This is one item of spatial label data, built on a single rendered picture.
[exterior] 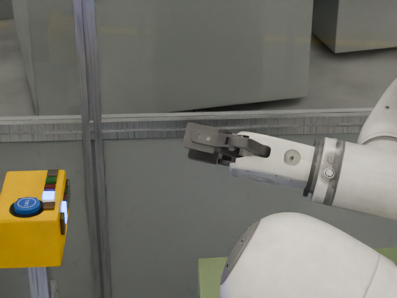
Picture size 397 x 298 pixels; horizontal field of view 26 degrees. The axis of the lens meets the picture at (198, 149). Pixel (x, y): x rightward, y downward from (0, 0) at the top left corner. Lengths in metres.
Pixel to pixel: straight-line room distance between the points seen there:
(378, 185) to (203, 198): 0.87
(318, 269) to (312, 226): 0.04
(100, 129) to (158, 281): 0.41
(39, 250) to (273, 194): 0.69
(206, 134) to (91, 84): 0.74
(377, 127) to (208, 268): 0.29
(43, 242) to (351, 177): 0.53
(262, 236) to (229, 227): 1.24
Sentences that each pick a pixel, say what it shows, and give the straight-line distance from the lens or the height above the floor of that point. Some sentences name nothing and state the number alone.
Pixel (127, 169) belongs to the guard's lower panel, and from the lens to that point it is 1.85.
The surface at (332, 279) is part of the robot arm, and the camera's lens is 0.69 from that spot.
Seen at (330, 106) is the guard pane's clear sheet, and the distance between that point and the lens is 1.84.
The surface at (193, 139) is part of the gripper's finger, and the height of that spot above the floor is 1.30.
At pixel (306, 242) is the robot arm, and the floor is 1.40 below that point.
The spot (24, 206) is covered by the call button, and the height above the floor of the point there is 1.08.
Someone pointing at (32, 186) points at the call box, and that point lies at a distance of 1.43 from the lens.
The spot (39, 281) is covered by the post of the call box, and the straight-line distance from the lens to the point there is 1.50.
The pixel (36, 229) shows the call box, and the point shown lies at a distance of 1.35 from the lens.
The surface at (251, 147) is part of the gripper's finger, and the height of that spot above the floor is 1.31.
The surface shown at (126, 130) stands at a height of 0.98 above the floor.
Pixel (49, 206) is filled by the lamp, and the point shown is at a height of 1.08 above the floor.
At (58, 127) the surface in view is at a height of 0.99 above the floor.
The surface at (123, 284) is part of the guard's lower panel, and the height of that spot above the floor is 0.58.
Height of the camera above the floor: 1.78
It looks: 28 degrees down
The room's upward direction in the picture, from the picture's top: straight up
